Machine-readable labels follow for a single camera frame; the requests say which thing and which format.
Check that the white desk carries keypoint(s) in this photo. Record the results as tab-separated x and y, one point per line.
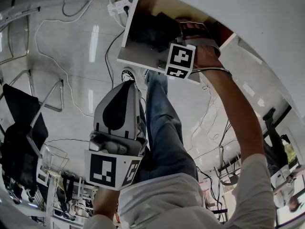
250	13

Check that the person's right forearm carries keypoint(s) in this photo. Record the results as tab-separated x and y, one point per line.
233	108

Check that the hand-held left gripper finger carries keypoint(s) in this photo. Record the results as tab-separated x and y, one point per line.
98	118
133	113

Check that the person's right shoe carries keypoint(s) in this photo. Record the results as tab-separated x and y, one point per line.
146	74

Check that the white metal shelf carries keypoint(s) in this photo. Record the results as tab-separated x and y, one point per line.
23	11

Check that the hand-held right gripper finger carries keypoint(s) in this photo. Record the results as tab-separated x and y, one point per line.
201	31
187	30

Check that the camera equipment pile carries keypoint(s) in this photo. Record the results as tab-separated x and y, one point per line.
64	197

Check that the person's shoe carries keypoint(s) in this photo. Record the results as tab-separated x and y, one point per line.
146	74
128	75

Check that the person's right jeans leg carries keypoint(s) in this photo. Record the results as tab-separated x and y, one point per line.
166	132

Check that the person's left forearm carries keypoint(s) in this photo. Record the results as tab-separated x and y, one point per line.
104	204

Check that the black office chair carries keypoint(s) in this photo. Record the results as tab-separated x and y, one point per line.
21	118

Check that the person's left jeans leg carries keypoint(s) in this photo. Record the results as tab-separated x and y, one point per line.
144	128

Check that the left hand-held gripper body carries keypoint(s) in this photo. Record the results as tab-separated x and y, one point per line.
102	168

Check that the person's white shirt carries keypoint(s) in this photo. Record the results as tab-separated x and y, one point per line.
166	199

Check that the person's jeans leg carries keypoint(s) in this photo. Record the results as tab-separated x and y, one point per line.
166	132
144	128

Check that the white power strip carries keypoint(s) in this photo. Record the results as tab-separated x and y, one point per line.
116	7

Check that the white wooden drawer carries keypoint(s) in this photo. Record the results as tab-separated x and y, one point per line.
143	54

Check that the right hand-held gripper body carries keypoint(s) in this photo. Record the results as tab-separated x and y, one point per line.
179	56

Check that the black cloth item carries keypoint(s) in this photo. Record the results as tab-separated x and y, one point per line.
152	32

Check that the person's left shoe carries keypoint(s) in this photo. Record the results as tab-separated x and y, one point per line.
128	75

